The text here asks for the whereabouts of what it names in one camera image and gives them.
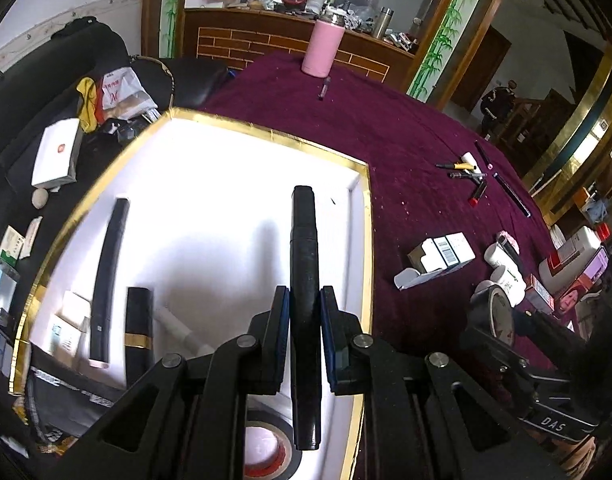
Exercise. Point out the dark grey pen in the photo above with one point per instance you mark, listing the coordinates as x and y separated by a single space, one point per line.
325 89

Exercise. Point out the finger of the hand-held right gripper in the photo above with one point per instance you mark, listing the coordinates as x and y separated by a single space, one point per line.
496 355
546 330

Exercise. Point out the white egg-shaped object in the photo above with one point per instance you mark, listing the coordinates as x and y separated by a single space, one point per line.
39 199

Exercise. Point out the smartphone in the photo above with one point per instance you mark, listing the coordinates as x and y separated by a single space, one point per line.
586 275

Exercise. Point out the black tape roll orange core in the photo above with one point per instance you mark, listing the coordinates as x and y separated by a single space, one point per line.
292 440

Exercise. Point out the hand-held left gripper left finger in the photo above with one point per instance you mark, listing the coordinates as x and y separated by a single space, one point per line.
282 330

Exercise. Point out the black pen with pink tip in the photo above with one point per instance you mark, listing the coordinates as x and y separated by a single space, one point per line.
482 152

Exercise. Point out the small white and teal box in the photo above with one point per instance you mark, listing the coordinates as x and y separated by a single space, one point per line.
64 340

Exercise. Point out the person's right hand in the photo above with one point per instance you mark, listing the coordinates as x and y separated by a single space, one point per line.
583 455

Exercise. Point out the black tube with gold band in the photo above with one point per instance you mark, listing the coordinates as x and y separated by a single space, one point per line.
138 320

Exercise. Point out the white cardboard box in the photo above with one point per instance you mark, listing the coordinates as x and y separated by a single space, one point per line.
55 155

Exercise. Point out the white and green box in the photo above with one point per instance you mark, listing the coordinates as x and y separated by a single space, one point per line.
13 242

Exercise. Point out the black plastic bag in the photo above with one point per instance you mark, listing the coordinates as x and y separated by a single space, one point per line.
60 400

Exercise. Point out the long black pen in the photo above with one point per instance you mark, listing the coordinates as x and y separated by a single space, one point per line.
511 194

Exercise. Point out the silver box with red label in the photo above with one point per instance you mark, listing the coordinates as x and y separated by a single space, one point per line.
538 292

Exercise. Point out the large white bottle red cap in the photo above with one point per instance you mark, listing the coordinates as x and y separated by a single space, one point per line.
578 245

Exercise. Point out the white tray with gold rim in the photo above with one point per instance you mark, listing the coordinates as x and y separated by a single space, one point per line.
210 220

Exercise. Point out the black leather sofa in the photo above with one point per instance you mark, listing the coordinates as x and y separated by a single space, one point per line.
15 100

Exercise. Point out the pink tumbler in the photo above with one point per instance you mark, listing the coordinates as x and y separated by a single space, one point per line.
323 50

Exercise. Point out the steel thermos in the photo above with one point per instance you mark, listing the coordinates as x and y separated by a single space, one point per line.
382 22

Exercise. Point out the white plastic bag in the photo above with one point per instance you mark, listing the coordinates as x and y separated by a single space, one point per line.
120 90

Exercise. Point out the white and blue medicine box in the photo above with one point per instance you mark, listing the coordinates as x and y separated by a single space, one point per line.
451 250

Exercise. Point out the black pen with white ends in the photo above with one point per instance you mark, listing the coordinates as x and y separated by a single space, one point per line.
108 285

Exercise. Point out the yellow cloth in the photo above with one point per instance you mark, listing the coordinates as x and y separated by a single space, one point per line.
88 105

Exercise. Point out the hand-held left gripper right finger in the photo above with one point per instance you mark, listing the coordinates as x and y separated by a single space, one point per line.
328 335

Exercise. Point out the black marker pen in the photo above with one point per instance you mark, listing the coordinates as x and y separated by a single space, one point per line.
305 270
511 252

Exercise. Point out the red capped marker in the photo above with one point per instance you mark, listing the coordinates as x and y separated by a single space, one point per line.
478 192

